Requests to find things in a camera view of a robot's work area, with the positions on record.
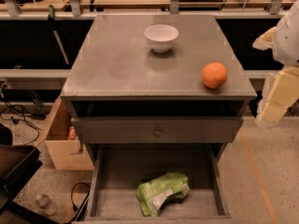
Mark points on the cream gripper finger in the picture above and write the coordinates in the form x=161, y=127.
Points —
x=265, y=41
x=280, y=91

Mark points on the green rice chip bag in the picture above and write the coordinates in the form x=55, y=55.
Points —
x=153, y=194

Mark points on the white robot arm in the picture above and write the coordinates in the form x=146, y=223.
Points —
x=285, y=49

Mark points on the grey top drawer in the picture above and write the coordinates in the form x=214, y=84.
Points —
x=140, y=130

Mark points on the grey wooden drawer cabinet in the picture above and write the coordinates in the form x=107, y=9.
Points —
x=118, y=75

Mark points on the round metal drawer knob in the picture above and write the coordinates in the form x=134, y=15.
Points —
x=158, y=132

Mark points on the open grey middle drawer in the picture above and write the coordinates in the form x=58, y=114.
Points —
x=119, y=169

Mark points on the orange fruit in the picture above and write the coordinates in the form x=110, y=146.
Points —
x=214, y=75

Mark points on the white ceramic bowl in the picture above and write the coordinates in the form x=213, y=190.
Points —
x=161, y=37

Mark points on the red can in box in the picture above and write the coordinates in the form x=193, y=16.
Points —
x=71, y=135

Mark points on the cardboard box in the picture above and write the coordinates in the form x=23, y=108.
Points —
x=70, y=155

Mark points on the clear plastic bottle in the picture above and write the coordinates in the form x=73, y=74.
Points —
x=45, y=204

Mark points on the black chair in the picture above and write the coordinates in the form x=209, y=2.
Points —
x=17, y=166

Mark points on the green handled tool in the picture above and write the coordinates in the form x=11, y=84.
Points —
x=51, y=20

